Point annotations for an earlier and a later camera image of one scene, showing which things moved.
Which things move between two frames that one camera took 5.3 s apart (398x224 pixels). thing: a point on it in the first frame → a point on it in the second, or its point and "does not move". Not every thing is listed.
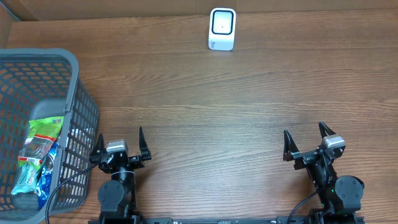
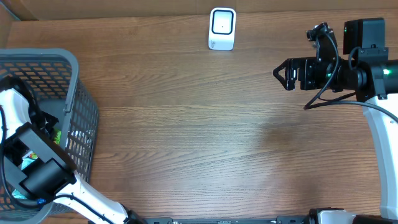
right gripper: (290, 152) → (307, 81)
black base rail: (224, 220) does not move
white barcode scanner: (222, 26) does not move
